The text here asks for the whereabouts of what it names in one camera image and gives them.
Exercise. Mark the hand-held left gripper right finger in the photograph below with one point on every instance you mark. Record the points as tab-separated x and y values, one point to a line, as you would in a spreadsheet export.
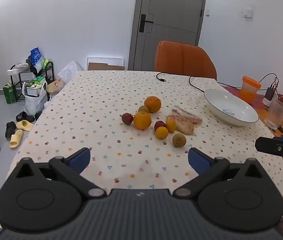
200	162

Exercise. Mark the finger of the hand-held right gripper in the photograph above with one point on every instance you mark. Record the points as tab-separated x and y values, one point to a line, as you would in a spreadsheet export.
269	145

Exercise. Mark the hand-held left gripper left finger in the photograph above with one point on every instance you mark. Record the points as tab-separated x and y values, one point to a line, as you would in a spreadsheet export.
79	158

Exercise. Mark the small orange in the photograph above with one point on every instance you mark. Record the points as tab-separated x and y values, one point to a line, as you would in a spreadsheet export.
171	125
161	133

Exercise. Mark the white ceramic bowl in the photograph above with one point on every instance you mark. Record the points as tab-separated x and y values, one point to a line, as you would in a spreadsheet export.
229	107

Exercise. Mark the red plum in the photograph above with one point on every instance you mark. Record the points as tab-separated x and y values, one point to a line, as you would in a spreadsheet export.
159	125
127	118

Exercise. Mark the large orange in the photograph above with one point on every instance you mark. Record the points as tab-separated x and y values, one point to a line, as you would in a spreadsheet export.
142	120
153	104

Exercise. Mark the brown kiwi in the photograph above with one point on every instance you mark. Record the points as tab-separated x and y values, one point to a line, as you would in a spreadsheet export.
179	140
143	109

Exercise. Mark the clear glass cup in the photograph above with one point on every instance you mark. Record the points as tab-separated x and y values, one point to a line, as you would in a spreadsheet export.
276	113

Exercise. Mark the red table mat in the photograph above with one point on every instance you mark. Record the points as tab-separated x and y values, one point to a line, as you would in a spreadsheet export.
258	101

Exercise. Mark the black charger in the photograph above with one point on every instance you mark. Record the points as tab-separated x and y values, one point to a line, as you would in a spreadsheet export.
269	93

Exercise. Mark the dotted tablecloth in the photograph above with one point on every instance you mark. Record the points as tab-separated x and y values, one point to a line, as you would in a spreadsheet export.
94	105

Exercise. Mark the black slipper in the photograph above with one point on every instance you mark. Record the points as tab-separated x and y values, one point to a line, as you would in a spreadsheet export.
38	115
10	129
24	117

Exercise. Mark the orange lidded container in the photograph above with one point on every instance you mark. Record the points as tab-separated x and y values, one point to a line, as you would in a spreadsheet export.
249	88

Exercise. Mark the yellow slipper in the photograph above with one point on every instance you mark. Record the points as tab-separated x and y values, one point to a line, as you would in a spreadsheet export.
25	125
16	138

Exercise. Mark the white plastic bag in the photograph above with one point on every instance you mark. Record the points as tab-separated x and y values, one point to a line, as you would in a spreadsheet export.
34	102

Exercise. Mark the clear plastic bag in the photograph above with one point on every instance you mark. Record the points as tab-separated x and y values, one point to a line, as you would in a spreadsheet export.
70	72

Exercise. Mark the green white carton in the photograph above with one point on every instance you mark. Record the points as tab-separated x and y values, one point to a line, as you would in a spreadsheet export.
39	80

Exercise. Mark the black shoe rack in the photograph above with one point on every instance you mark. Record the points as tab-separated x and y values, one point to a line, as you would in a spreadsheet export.
49	75

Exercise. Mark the white framed cardboard panel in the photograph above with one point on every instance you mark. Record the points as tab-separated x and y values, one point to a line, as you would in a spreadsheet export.
105	63

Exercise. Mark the orange chair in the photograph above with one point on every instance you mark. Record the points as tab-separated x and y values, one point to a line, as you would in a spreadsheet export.
184	57

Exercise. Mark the blue plastic bag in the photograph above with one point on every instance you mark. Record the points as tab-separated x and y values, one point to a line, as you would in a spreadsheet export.
36	56

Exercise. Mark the grey door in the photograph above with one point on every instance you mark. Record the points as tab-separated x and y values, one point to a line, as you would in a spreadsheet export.
171	10

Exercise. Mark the white light switch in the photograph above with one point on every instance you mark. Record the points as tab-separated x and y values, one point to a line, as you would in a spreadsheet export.
248	12

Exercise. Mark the small white wall switch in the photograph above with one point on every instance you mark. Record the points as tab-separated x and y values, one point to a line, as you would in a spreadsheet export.
208	12

